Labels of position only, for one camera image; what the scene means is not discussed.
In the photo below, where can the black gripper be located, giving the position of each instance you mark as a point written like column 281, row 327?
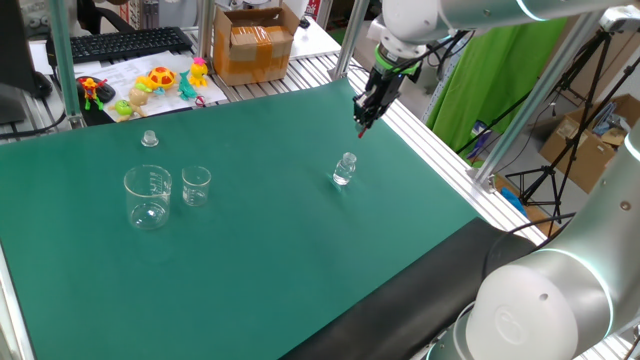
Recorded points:
column 385, row 92

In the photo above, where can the glass dropper red bulb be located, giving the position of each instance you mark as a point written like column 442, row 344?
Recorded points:
column 361, row 133

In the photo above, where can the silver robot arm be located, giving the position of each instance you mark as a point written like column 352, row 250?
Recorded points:
column 550, row 310

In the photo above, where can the small clear glass bottle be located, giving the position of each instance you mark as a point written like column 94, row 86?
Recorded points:
column 344, row 172

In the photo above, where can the grey shelf rack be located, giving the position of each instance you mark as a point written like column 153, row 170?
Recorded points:
column 436, row 100

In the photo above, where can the green cloth backdrop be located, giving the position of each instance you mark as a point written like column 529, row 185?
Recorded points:
column 490, row 85

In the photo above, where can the taped cardboard box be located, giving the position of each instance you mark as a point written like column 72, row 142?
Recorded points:
column 255, row 50

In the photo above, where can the green table mat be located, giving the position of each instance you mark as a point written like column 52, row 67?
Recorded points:
column 275, row 250

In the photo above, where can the blue plastic bag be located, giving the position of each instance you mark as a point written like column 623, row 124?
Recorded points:
column 514, row 200

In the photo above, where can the yellow duck toy pink hat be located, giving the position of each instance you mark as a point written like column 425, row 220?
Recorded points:
column 198, row 72

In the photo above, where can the teal dolphin toy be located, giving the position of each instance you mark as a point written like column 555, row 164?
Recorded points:
column 186, row 89

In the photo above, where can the small glass beaker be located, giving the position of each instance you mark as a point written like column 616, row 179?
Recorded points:
column 196, row 192

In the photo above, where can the black tripod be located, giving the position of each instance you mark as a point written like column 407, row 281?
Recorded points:
column 550, row 172

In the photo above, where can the orange yellow turtle toy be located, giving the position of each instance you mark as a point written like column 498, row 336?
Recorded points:
column 161, row 77

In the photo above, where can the open cardboard box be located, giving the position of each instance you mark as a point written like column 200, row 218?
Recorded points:
column 580, row 155

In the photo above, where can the clear glass bottle stopper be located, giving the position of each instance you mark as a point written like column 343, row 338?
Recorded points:
column 149, row 139

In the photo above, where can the beige animal toy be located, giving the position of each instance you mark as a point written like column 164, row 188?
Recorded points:
column 138, row 96

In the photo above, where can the white paper sheets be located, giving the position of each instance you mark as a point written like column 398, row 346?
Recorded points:
column 125, row 70

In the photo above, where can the large glass beaker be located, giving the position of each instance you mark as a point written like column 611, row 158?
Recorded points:
column 135, row 200

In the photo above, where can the black keyboard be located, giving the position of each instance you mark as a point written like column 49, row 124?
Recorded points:
column 125, row 44

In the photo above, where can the black computer mouse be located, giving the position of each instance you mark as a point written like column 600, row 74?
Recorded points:
column 107, row 92

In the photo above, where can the red robot figure toy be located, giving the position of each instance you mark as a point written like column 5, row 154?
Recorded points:
column 90, row 90

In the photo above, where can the black office chair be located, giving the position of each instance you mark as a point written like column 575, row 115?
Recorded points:
column 92, row 17

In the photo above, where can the black monitor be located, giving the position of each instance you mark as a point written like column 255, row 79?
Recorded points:
column 12, row 50

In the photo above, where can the aluminium frame post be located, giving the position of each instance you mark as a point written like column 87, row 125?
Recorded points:
column 62, row 60
column 350, row 35
column 525, row 115
column 205, row 30

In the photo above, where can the grey tripod camera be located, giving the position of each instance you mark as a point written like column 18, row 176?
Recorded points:
column 617, row 20

